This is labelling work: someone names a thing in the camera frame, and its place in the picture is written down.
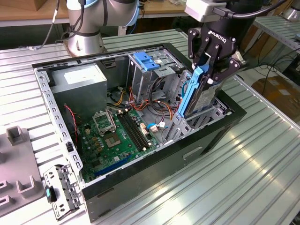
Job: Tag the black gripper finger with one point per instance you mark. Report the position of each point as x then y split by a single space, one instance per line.
229 68
191 44

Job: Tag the hard disk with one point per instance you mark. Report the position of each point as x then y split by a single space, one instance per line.
203 99

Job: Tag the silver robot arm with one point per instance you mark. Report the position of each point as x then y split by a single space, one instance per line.
93 14

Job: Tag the grey metal disk bay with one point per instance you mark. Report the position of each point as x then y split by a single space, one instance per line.
185 129

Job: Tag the wooden desk with white legs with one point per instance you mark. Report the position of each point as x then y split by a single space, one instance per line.
164 9

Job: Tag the large cardboard box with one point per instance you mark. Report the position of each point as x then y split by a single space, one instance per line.
276 93

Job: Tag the grey metal drive cage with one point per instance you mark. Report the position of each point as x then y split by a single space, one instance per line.
140 82

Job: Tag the black RAM slot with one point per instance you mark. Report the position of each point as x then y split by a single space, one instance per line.
139 131
136 131
130 131
133 131

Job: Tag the green motherboard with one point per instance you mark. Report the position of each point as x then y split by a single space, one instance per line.
126 143

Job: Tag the grey power supply unit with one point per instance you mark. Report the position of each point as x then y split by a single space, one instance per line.
79 93

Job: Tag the black open PC case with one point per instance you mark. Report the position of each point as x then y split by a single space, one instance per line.
145 178

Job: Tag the blue expansion slot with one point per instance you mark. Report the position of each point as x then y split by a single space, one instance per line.
112 166

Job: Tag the black latch with teal mark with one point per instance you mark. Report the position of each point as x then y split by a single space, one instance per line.
52 195

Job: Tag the grey parts rack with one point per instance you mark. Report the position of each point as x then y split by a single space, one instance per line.
16 159

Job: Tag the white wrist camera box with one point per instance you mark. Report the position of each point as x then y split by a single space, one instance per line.
199 9

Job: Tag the blue plastic drive bracket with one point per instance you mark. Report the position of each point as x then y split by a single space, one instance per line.
145 62

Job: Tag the metal slot bracket plate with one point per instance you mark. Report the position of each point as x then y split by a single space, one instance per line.
68 185

